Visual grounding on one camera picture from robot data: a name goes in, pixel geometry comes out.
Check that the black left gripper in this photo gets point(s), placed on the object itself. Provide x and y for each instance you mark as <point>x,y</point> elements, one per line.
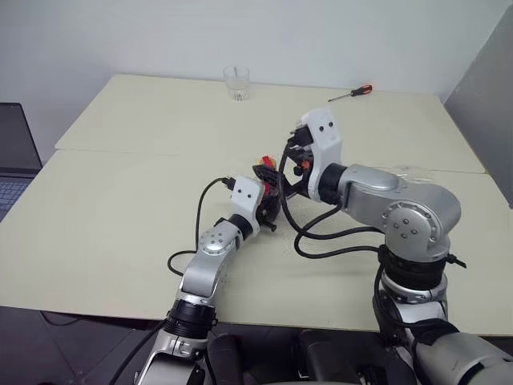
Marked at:
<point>269,210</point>

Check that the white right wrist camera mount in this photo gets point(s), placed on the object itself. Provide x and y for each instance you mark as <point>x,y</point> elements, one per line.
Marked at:
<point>324,136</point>

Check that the clear glass tumbler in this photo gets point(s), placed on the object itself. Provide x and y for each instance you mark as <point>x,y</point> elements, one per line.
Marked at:
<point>236,82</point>

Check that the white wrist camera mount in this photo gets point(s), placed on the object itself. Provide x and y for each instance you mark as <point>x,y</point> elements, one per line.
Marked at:
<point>246,196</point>
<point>324,136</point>

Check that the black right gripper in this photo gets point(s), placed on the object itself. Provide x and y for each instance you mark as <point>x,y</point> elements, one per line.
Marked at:
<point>302,156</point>

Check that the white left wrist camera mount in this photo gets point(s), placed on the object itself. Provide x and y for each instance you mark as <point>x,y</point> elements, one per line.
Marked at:
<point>246,196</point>

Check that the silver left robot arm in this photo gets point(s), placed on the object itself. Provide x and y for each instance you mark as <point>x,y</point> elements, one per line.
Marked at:
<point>200,272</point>

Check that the dark open laptop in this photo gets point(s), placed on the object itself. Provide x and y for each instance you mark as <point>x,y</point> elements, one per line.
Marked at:
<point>16,140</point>

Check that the grey partition panel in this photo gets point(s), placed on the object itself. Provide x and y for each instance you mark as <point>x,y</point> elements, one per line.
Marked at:
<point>485,100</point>

